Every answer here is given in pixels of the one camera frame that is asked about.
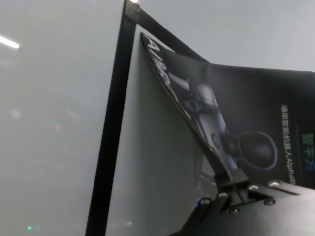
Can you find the black robot poster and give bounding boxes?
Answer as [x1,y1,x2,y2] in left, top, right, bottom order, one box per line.
[139,31,315,190]

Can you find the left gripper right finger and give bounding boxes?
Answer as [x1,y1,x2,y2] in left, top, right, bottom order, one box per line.
[230,169,249,185]

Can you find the long black tape strip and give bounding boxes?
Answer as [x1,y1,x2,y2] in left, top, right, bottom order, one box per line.
[124,0,210,64]

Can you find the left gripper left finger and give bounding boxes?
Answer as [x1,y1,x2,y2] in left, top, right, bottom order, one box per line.
[213,171,235,192]

